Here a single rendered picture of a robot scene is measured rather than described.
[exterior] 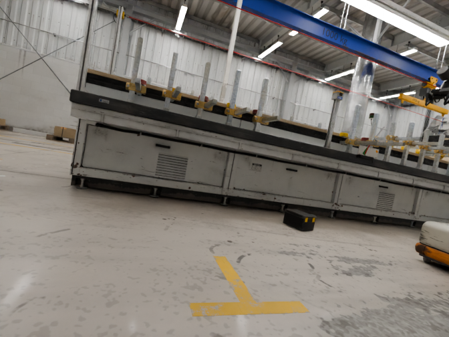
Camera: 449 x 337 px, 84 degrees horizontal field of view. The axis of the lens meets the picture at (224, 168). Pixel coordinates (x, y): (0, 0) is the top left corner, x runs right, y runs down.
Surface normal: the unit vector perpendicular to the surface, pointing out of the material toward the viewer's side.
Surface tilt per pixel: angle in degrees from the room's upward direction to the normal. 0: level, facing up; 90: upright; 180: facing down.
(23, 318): 0
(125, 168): 90
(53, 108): 90
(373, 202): 90
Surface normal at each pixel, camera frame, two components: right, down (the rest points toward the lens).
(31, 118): 0.30, 0.11
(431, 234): -0.93, -0.16
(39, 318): 0.18, -0.98
